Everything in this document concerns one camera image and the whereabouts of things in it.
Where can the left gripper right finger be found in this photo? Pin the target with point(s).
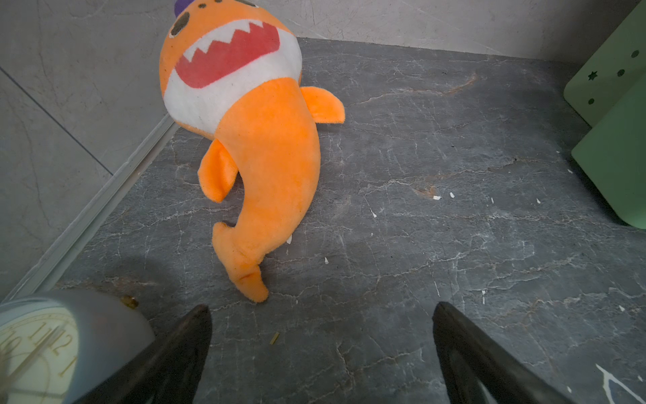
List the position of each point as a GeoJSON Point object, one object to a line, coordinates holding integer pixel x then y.
{"type": "Point", "coordinates": [474, 365]}

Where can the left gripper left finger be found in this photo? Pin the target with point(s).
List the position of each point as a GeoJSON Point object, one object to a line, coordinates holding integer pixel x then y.
{"type": "Point", "coordinates": [167, 371]}

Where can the green two-tier shelf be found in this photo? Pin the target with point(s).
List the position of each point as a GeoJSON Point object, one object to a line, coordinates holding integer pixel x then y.
{"type": "Point", "coordinates": [611, 71]}

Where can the small grey alarm clock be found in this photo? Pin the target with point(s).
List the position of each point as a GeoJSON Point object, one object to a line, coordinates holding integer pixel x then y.
{"type": "Point", "coordinates": [59, 345]}

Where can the small green cup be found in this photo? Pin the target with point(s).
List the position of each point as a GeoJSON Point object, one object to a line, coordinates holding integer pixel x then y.
{"type": "Point", "coordinates": [612, 155]}

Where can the orange shark plush toy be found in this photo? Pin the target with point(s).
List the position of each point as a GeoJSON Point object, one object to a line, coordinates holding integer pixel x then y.
{"type": "Point", "coordinates": [231, 72]}

